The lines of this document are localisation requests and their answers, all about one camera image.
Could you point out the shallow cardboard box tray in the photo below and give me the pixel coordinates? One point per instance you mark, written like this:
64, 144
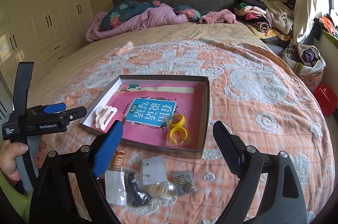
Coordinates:
175, 124

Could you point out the earring studs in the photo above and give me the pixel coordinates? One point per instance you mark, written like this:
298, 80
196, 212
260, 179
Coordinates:
153, 171

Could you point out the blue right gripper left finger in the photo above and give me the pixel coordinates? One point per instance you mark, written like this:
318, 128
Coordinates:
107, 148

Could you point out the green sleeve left forearm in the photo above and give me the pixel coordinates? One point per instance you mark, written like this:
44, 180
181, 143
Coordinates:
20, 202

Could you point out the orange white patterned quilt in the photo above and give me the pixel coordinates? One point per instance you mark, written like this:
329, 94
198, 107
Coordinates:
252, 92

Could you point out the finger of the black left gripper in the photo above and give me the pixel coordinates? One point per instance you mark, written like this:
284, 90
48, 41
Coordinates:
70, 115

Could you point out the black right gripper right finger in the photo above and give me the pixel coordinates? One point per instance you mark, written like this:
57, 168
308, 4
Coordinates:
231, 147

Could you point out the person's left hand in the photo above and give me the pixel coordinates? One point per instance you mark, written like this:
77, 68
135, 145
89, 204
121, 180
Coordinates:
9, 152

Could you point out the cream wardrobe cabinets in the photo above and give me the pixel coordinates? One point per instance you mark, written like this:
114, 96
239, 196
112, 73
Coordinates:
42, 31

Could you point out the red plastic box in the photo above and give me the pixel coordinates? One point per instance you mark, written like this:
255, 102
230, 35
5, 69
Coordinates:
326, 99

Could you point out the purple crumpled blanket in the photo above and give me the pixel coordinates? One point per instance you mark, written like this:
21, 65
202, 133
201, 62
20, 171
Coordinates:
152, 17

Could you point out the small bag of metal charms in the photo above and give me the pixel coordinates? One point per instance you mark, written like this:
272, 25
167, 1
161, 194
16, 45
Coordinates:
183, 183

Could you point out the dark beaded item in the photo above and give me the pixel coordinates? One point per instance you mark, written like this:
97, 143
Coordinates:
139, 197

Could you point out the white pink hair claw clip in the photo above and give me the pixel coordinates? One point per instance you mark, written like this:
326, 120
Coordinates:
103, 116

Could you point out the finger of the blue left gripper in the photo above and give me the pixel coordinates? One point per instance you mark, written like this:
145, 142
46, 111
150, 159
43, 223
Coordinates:
54, 108

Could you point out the dark floral pillow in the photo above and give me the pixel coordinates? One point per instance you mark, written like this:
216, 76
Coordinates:
125, 11

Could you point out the pile of clothes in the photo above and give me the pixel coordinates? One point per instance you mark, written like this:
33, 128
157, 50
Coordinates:
267, 19

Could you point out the clear bag white card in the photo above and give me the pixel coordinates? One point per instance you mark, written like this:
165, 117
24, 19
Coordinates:
115, 190

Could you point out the fabric basket of clothes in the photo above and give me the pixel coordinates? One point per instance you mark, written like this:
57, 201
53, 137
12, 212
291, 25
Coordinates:
307, 63

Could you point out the pink fuzzy garment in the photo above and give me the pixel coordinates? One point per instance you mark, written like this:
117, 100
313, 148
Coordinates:
223, 16

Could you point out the clothes on window sill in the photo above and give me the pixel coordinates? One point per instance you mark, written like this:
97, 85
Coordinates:
326, 24

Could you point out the pearl hair clip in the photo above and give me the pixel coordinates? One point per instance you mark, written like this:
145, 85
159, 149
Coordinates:
164, 190

